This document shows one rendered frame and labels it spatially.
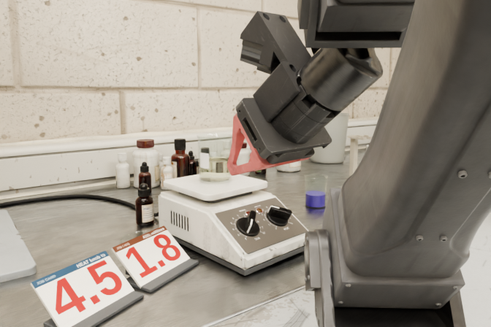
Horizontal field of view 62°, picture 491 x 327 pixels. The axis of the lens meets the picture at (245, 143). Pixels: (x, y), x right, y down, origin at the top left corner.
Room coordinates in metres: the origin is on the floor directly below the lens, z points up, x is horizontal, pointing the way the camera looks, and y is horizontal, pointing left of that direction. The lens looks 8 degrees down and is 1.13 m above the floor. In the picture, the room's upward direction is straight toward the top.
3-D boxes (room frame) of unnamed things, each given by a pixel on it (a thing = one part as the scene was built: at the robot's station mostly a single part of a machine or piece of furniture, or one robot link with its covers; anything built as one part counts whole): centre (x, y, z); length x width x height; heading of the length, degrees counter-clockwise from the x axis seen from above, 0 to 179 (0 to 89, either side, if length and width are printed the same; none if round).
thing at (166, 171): (0.90, 0.18, 0.94); 0.03 x 0.03 x 0.07
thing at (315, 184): (0.77, -0.14, 0.93); 0.04 x 0.04 x 0.06
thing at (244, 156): (1.05, 0.01, 0.94); 0.05 x 0.05 x 0.09
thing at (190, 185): (0.61, 0.05, 0.98); 0.12 x 0.12 x 0.01; 43
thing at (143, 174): (0.86, 0.22, 0.94); 0.03 x 0.03 x 0.07
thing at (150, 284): (0.48, 0.11, 0.92); 0.09 x 0.06 x 0.04; 149
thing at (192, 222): (0.59, 0.03, 0.94); 0.22 x 0.13 x 0.08; 43
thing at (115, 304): (0.40, 0.16, 0.92); 0.09 x 0.06 x 0.04; 149
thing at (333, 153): (1.27, -0.25, 0.97); 0.18 x 0.13 x 0.15; 31
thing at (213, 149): (0.61, 0.05, 1.02); 0.06 x 0.05 x 0.08; 172
